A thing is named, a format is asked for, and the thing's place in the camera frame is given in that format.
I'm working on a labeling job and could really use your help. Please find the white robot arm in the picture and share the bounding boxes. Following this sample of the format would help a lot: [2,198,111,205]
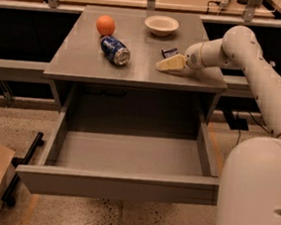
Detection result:
[156,26,281,225]

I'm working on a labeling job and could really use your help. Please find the white bowl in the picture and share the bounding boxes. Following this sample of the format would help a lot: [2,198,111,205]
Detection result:
[145,15,180,37]

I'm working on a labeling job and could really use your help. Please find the open grey top drawer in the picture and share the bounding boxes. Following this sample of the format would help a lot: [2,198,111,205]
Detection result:
[17,111,220,205]

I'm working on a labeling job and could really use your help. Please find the black floor cable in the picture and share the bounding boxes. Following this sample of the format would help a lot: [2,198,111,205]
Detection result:
[234,110,273,151]

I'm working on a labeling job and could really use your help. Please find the dark blue rxbar wrapper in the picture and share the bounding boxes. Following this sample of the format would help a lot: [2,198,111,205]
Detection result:
[161,48,178,58]

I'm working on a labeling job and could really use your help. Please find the grey drawer cabinet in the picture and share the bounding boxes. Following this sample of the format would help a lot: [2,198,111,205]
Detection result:
[44,6,227,143]

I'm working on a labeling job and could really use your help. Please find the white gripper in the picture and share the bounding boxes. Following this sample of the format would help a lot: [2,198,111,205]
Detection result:
[156,43,204,71]

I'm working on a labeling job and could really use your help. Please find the black cart base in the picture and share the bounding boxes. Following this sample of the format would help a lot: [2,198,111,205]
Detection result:
[0,129,46,210]

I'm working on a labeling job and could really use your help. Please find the orange fruit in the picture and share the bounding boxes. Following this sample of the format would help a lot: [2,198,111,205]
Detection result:
[96,15,116,37]

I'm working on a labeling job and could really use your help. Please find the grey long bench rail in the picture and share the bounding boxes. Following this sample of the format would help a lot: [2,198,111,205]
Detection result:
[0,51,281,109]

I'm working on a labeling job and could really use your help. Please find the blue soda can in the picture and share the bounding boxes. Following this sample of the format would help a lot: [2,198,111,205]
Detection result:
[100,35,131,66]

